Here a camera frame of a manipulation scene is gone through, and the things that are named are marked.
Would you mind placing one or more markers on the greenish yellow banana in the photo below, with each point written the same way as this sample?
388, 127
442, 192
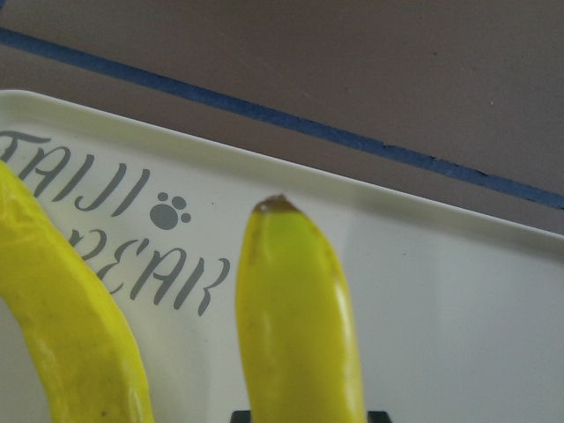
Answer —
80, 342

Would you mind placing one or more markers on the cream bear tray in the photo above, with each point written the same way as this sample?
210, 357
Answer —
459, 316

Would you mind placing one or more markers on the large yellow banana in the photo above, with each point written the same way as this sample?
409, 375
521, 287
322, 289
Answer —
295, 323

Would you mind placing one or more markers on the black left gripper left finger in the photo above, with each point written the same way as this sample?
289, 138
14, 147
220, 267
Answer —
241, 416

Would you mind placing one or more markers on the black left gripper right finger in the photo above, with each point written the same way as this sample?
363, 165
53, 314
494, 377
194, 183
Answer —
378, 417

